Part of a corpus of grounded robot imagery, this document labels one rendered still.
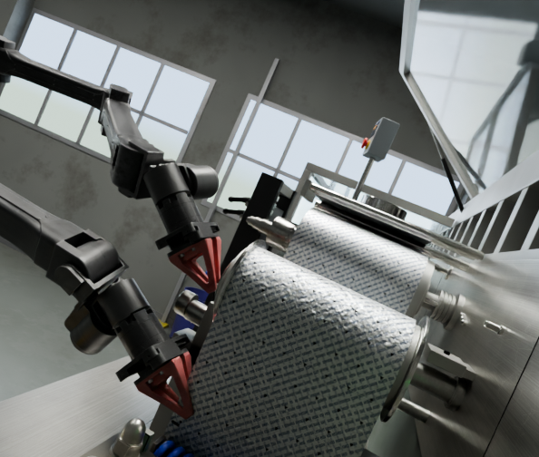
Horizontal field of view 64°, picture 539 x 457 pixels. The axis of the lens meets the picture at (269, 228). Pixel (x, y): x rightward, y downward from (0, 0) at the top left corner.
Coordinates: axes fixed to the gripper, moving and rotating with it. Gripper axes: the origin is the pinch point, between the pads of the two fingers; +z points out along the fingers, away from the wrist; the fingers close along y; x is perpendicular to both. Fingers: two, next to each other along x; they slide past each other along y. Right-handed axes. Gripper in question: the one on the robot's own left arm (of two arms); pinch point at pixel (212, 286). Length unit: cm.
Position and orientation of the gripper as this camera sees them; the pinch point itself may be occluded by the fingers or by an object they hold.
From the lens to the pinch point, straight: 66.0
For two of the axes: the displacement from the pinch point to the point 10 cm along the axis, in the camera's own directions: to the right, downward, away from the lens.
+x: 8.7, -4.4, -2.3
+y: -2.6, 0.1, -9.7
